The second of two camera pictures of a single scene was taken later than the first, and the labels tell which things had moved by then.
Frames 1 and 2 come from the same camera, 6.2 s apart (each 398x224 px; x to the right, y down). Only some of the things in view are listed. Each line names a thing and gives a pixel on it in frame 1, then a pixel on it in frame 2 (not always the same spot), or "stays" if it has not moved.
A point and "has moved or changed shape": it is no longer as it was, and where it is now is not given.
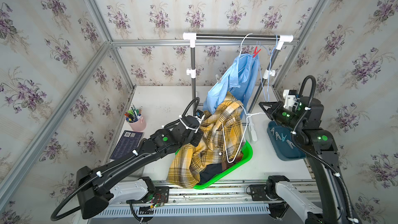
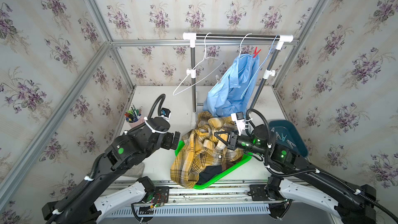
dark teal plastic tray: (282, 141) stays
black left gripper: (198, 135) to (168, 142)
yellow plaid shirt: (223, 136) has moved or changed shape
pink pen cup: (133, 117) stays
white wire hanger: (247, 115) to (174, 94)
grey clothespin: (290, 144) stays
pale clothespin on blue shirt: (218, 78) stays
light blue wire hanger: (270, 53) to (264, 62)
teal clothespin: (282, 137) stays
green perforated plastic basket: (247, 156) stays
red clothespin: (255, 52) stays
